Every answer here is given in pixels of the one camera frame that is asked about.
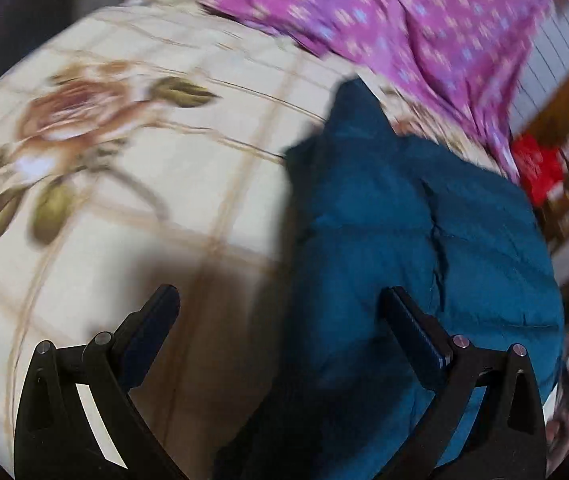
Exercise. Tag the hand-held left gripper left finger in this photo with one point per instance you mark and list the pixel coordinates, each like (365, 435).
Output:
(144, 332)

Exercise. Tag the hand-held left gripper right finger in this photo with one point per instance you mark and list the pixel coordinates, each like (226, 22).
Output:
(414, 332)

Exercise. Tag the teal puffer jacket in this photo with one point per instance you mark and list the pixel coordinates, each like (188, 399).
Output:
(364, 210)

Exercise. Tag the cream floral bed sheet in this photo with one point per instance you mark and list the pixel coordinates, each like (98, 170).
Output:
(164, 185)

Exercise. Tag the red shopping bag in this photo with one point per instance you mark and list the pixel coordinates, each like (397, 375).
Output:
(539, 165)

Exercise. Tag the purple floral sheet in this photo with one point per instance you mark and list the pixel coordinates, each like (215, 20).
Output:
(414, 25)

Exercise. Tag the white slatted wooden headboard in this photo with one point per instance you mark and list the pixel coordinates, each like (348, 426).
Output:
(549, 55)

